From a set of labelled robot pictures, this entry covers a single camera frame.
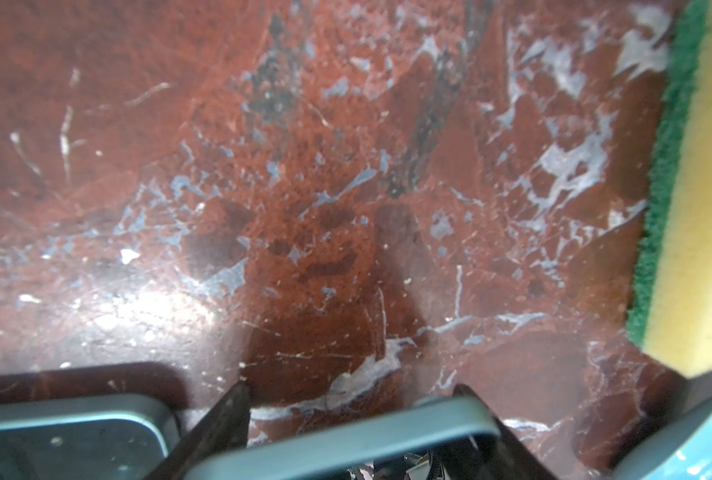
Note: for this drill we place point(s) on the light blue sponge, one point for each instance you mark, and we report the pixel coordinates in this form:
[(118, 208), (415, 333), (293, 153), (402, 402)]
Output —
[(680, 450)]

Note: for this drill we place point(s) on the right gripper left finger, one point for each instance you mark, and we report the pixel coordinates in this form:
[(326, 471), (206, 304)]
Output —
[(224, 428)]

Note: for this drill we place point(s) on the dark phone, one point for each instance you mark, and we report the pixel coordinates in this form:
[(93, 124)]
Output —
[(434, 423)]

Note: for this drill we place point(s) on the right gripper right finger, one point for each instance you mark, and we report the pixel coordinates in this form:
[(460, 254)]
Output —
[(498, 456)]

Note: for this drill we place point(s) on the yellow sponge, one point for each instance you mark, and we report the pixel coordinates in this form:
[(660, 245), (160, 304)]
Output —
[(670, 314)]

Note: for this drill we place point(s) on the teal phone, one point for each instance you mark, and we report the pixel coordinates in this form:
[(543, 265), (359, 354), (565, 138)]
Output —
[(121, 436)]

